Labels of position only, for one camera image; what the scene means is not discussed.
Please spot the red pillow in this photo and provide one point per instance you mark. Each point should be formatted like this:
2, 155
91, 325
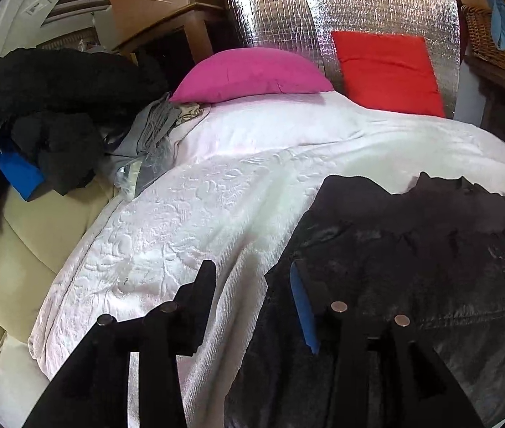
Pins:
386, 71

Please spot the black clothes pile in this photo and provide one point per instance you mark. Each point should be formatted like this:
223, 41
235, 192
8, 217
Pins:
56, 84

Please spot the clear plastic bag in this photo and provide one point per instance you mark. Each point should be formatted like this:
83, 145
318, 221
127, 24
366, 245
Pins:
134, 176

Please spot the cream leather sofa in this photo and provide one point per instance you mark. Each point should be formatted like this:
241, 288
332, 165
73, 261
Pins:
34, 240

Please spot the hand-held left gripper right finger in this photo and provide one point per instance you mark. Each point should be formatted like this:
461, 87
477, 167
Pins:
303, 307

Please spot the wicker basket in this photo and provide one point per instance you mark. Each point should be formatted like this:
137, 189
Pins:
484, 35

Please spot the silver foil insulation mat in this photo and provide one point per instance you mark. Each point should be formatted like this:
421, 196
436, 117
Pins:
368, 4

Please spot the pink pillow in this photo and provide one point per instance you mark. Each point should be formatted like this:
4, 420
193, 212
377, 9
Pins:
252, 73

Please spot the light blue cloth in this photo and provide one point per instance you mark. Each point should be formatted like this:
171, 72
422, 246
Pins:
499, 22

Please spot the dark grey garment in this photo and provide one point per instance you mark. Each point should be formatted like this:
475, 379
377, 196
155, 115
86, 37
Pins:
435, 267

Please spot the white embossed bedspread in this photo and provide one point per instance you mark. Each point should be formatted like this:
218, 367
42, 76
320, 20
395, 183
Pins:
216, 178

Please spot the wooden nightstand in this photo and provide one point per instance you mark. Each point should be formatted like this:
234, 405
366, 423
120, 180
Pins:
194, 18

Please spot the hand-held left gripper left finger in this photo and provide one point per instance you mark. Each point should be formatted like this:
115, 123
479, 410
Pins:
199, 303

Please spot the grey folded clothes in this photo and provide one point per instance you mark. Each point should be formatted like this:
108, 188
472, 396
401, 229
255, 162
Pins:
154, 129

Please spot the blue jacket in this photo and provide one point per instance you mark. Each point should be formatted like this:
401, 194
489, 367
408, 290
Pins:
16, 174

